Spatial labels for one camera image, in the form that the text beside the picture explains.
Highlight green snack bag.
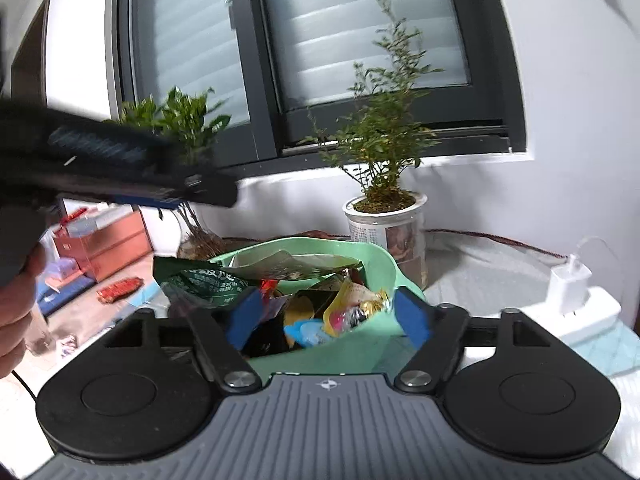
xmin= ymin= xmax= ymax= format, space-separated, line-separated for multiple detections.
xmin=153 ymin=249 xmax=362 ymax=308

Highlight snacks inside bowl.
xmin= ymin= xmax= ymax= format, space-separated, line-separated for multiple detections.
xmin=242 ymin=268 xmax=390 ymax=359

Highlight person's left hand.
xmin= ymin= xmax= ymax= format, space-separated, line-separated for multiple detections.
xmin=0 ymin=243 xmax=46 ymax=379

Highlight green plastic snack bowl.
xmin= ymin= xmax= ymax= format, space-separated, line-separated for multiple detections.
xmin=213 ymin=236 xmax=424 ymax=379

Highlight dark wooden door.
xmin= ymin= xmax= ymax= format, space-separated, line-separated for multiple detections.
xmin=1 ymin=0 xmax=51 ymax=106

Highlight orange storage boxes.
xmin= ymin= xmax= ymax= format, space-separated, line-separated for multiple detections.
xmin=53 ymin=210 xmax=152 ymax=283

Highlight purple small box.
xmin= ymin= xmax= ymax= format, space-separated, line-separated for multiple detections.
xmin=44 ymin=258 xmax=82 ymax=290

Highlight red wrapped candy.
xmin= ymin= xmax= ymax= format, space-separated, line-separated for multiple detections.
xmin=96 ymin=276 xmax=144 ymax=304

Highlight white USB charger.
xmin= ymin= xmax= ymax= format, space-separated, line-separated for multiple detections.
xmin=546 ymin=254 xmax=592 ymax=315

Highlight leafy plant in glass vase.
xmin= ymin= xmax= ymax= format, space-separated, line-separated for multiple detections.
xmin=104 ymin=87 xmax=231 ymax=260

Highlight white power strip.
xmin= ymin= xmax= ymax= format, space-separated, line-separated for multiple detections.
xmin=521 ymin=286 xmax=622 ymax=344

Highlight feathery plant in white pot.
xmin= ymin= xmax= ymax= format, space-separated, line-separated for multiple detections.
xmin=310 ymin=0 xmax=442 ymax=289

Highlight dark framed window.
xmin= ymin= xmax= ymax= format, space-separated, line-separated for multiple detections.
xmin=106 ymin=0 xmax=526 ymax=177

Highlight white charger cable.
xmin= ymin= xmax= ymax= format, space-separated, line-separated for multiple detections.
xmin=574 ymin=234 xmax=622 ymax=266

